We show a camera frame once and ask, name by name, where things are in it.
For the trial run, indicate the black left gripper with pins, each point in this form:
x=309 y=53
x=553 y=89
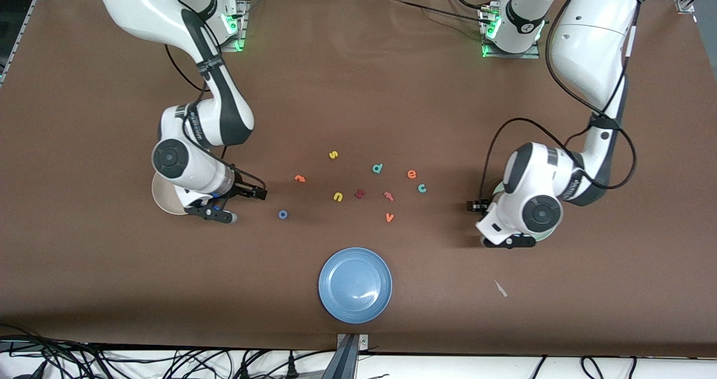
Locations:
x=486 y=205

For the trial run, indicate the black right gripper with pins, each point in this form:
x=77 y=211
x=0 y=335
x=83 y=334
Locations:
x=243 y=190

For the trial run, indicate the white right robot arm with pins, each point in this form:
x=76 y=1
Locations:
x=190 y=166

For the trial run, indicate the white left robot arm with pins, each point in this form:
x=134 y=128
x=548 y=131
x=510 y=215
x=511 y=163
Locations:
x=588 y=43

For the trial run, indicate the light green plate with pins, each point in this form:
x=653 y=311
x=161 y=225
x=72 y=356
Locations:
x=546 y=236

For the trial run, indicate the small white paper scrap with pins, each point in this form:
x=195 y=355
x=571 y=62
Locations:
x=500 y=288

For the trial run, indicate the beige brown plate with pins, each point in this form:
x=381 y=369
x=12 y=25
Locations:
x=165 y=200

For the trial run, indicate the maroon letter k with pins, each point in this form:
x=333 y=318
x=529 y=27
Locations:
x=359 y=194

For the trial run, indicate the blue plate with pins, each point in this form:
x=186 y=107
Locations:
x=355 y=285

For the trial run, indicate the brown table cover sheet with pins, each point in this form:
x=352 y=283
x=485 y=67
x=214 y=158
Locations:
x=358 y=88

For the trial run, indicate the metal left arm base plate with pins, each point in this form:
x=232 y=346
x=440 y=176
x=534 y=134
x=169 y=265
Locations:
x=532 y=55

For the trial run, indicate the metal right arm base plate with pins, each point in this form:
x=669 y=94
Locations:
x=242 y=32

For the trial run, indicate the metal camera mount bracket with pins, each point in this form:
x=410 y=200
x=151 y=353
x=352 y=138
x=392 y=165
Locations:
x=347 y=362

